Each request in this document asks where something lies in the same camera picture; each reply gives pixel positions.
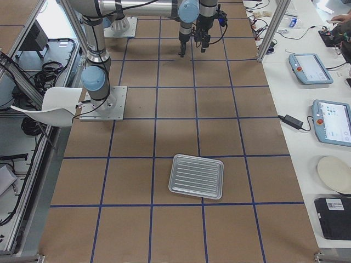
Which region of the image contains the white plastic chair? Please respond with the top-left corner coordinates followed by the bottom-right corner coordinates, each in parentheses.
top-left (11, 87), bottom-right (82, 127)

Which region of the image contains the beige round plate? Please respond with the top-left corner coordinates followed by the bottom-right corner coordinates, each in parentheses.
top-left (317, 156), bottom-right (350, 195)

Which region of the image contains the black flat box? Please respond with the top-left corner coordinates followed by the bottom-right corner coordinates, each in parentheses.
top-left (314, 198), bottom-right (350, 241)

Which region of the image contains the blue teach pendant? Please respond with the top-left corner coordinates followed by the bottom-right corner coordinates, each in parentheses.
top-left (288, 53), bottom-right (333, 85)
top-left (312, 100), bottom-right (350, 147)

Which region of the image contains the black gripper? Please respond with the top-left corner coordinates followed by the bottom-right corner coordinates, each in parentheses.
top-left (179, 20), bottom-right (213, 58)

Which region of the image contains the upper blue teach pendant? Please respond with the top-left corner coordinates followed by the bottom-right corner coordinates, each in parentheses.
top-left (288, 53), bottom-right (333, 85)

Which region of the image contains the silver ribbed metal tray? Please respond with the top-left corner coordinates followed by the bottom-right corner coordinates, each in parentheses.
top-left (168, 154), bottom-right (224, 200)

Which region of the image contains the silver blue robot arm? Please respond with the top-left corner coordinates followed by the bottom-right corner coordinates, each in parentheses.
top-left (105, 17), bottom-right (179, 60)
top-left (62, 1), bottom-right (227, 118)

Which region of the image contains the aluminium frame post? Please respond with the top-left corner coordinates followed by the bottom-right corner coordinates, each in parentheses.
top-left (257, 0), bottom-right (290, 62)

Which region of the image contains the black power adapter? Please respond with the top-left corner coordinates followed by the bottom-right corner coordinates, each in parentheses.
top-left (278, 115), bottom-right (303, 130)

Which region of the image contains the black electronics board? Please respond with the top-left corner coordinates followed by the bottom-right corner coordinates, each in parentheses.
top-left (318, 30), bottom-right (338, 47)

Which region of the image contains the lower blue teach pendant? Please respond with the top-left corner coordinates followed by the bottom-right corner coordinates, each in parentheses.
top-left (312, 100), bottom-right (350, 147)

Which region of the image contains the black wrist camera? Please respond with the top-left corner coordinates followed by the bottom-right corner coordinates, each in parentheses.
top-left (217, 10), bottom-right (228, 27)

